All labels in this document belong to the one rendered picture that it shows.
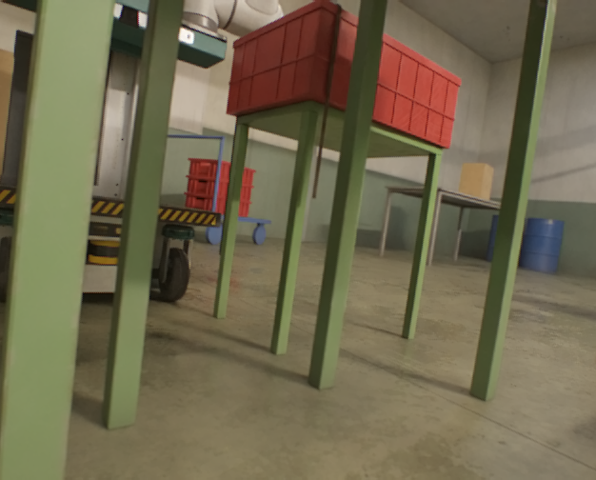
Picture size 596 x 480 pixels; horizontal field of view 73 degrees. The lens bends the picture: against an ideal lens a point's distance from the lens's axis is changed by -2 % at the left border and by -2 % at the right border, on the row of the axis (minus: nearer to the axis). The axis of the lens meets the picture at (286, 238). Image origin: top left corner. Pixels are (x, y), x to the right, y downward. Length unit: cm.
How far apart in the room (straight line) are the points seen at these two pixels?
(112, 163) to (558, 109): 875
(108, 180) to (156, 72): 102
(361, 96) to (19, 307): 71
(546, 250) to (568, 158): 197
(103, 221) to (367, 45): 84
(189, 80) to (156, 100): 479
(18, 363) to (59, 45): 19
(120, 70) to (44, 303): 143
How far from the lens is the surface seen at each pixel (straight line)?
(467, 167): 614
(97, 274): 129
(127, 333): 64
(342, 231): 82
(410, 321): 140
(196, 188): 406
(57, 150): 29
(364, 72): 87
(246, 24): 165
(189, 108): 535
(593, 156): 910
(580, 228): 895
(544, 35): 108
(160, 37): 65
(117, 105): 165
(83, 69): 30
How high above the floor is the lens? 34
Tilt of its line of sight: 3 degrees down
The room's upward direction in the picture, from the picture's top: 8 degrees clockwise
